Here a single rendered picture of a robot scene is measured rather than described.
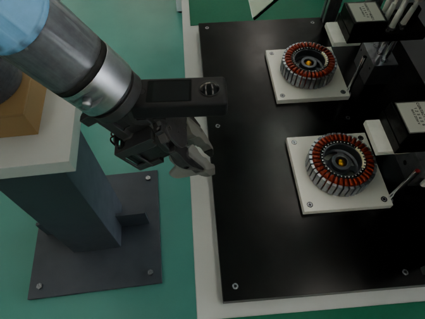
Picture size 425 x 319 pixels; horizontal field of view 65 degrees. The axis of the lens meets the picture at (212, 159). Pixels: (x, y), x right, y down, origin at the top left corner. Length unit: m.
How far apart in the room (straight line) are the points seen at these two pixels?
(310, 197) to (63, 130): 0.49
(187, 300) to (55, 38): 1.10
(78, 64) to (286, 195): 0.40
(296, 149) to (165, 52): 1.48
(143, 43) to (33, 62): 1.76
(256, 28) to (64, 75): 0.60
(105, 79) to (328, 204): 0.40
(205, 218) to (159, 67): 1.42
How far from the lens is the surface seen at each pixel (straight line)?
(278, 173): 0.61
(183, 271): 1.34
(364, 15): 0.71
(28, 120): 0.73
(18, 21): 0.33
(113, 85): 0.37
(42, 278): 1.45
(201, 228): 0.58
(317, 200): 0.59
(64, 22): 0.35
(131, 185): 1.48
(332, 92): 0.74
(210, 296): 0.55
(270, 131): 0.66
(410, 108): 0.57
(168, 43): 2.06
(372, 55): 0.79
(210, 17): 0.94
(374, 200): 0.63
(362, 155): 0.62
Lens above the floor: 1.29
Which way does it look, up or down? 58 degrees down
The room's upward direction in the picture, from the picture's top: straight up
